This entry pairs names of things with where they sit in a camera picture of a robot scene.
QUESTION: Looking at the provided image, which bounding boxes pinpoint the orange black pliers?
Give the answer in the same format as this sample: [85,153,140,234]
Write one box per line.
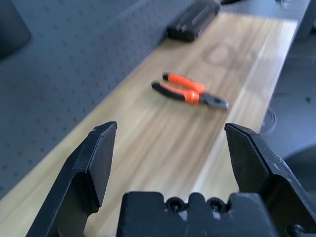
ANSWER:
[151,72,230,111]

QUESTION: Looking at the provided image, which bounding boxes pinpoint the small black tool case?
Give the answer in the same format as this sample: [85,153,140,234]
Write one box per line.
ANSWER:
[166,0,221,42]

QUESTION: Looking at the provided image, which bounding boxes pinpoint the grey perforated pegboard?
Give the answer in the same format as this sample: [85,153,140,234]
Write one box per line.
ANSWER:
[0,0,198,200]

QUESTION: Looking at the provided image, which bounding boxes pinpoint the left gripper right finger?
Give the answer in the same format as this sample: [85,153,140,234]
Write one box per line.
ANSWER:
[224,122,316,237]

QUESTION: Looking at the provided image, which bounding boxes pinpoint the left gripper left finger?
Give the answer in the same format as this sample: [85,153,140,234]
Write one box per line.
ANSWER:
[24,120,118,237]

